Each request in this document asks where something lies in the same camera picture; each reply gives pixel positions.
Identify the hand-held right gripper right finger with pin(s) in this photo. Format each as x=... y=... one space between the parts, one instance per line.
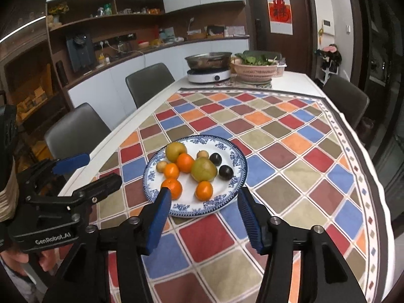
x=251 y=224

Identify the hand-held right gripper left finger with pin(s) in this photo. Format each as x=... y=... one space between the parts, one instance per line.
x=157 y=222

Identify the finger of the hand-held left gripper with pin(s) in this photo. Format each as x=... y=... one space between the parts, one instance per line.
x=71 y=162
x=101 y=184

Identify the large orange tangerine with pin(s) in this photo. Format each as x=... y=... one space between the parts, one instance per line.
x=173 y=186

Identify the blue and white plate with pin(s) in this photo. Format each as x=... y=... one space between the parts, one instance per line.
x=222 y=187

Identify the small orange tangerine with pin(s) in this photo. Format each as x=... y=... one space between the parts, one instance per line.
x=171 y=170

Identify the brown longan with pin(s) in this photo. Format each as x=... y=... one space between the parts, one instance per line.
x=162 y=166
x=202 y=154

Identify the dark purple plum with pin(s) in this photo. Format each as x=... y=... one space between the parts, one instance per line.
x=216 y=159
x=226 y=171

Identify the large green pear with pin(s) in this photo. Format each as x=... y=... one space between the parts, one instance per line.
x=204 y=169

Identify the person's left hand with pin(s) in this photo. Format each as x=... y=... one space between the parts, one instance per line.
x=15 y=260

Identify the grey dining chair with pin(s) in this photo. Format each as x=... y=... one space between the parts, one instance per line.
x=345 y=101
x=77 y=131
x=150 y=83

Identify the colourful checkered tablecloth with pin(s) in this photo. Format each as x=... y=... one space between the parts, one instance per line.
x=284 y=195

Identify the small yellow pear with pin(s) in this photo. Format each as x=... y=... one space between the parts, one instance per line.
x=175 y=151

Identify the dark thermos bottle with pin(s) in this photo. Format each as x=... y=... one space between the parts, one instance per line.
x=62 y=73

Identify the black water dispenser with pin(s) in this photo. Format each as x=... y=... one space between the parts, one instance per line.
x=80 y=52

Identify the pink round basket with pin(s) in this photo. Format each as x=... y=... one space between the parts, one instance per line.
x=254 y=72

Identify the white induction cooker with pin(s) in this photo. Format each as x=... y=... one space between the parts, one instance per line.
x=208 y=76

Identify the yellow flower bunch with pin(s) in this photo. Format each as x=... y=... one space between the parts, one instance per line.
x=58 y=8

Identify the white rectangular basket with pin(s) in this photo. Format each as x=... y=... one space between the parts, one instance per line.
x=280 y=68

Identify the steel pot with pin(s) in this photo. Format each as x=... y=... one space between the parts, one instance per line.
x=208 y=60

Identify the green leafy vegetables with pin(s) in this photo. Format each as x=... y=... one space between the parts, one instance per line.
x=252 y=58

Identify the brown door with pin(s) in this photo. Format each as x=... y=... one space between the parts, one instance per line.
x=303 y=47

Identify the glass sliding door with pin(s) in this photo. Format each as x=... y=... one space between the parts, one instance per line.
x=382 y=69

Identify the red and white wall calendar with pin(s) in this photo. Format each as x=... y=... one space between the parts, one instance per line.
x=279 y=14

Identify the white wall panel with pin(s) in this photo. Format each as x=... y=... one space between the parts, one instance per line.
x=328 y=26

